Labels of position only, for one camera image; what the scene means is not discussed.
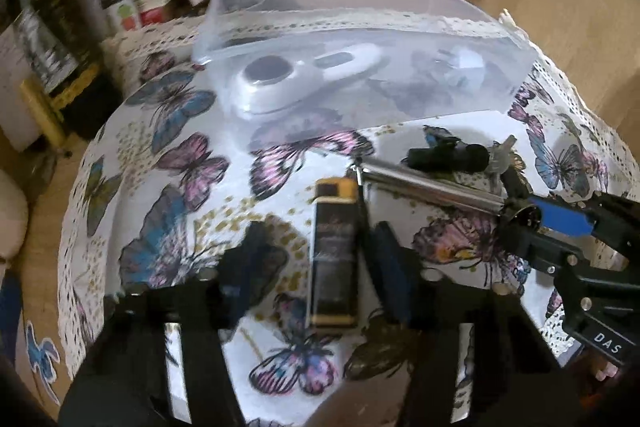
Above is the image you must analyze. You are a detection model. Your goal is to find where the blue flower mat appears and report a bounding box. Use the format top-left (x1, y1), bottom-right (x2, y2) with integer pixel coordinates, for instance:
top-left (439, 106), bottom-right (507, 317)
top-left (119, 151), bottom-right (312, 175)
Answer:
top-left (0, 277), bottom-right (63, 408)

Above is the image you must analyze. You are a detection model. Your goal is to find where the small clear plastic piece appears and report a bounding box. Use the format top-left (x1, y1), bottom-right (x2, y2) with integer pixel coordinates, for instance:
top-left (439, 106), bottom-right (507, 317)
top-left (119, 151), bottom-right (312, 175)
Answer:
top-left (487, 134), bottom-right (523, 178)

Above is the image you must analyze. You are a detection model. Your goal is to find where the silver metal tube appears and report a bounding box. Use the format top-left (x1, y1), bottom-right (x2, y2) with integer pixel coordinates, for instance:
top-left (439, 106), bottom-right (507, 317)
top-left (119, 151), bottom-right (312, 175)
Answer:
top-left (350, 157), bottom-right (543, 228)

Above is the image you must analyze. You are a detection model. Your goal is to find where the yellow stick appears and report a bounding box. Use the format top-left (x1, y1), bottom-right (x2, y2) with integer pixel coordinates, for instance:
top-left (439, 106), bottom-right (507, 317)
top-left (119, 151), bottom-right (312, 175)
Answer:
top-left (20, 79), bottom-right (71, 154)

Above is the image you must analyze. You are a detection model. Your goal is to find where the small black cylindrical cap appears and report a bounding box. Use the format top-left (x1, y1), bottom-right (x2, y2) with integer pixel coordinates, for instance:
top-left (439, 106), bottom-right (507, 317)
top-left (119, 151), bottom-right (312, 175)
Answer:
top-left (407, 134), bottom-right (490, 174)

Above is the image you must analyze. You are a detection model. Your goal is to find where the white plug adapter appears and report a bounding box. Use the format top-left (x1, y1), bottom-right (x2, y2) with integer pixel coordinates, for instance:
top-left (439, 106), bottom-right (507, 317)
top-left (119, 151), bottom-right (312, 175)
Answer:
top-left (435, 47), bottom-right (486, 78)

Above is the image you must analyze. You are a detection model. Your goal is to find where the clear plastic container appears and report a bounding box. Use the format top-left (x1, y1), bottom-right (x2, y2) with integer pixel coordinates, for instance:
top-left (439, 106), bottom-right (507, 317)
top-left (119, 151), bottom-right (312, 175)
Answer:
top-left (192, 0), bottom-right (538, 128)

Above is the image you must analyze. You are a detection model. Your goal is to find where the white round stool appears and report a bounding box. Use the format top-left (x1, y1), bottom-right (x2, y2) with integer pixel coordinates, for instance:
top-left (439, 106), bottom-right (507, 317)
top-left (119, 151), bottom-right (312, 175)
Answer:
top-left (0, 169), bottom-right (30, 260)

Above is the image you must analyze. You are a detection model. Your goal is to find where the black and yellow box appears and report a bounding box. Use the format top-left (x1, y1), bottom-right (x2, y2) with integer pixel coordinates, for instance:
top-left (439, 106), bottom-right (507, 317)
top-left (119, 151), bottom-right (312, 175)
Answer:
top-left (12, 0), bottom-right (123, 140)

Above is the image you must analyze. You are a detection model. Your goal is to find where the green and white carton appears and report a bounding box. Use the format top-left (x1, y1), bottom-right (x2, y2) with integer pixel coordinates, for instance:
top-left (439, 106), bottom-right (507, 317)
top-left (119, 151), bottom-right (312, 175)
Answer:
top-left (106, 0), bottom-right (141, 34)

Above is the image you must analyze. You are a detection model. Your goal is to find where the red and white carton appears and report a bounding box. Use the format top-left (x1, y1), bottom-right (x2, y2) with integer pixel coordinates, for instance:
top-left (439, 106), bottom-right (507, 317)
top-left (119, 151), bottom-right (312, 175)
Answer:
top-left (137, 0), bottom-right (176, 28)

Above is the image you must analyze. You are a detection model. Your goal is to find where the black and gold lighter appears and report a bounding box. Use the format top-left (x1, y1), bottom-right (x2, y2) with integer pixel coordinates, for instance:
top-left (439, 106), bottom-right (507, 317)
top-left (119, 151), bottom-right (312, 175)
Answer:
top-left (306, 177), bottom-right (362, 333)

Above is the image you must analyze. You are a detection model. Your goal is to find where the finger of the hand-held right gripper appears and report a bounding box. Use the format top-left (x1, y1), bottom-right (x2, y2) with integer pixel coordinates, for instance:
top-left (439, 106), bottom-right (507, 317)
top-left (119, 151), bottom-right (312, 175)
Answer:
top-left (502, 224), bottom-right (583, 275)
top-left (537, 191), bottom-right (640, 258)

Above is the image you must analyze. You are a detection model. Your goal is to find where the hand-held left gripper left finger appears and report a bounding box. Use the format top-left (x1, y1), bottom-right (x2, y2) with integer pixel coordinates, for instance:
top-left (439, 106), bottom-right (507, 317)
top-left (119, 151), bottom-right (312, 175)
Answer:
top-left (57, 222), bottom-right (290, 427)

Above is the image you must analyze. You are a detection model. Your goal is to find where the butterfly print tablecloth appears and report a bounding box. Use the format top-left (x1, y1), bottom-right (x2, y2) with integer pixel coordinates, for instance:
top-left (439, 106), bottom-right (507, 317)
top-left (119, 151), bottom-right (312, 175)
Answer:
top-left (57, 9), bottom-right (640, 427)

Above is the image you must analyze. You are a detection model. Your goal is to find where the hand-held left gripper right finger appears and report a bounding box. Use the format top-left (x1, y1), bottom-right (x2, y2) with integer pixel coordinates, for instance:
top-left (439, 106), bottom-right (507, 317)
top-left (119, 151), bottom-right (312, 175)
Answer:
top-left (367, 221), bottom-right (588, 427)

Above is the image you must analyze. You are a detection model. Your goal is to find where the white handheld device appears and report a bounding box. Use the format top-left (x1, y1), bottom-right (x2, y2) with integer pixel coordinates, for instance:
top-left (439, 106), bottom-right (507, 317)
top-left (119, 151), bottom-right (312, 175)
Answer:
top-left (232, 43), bottom-right (383, 118)

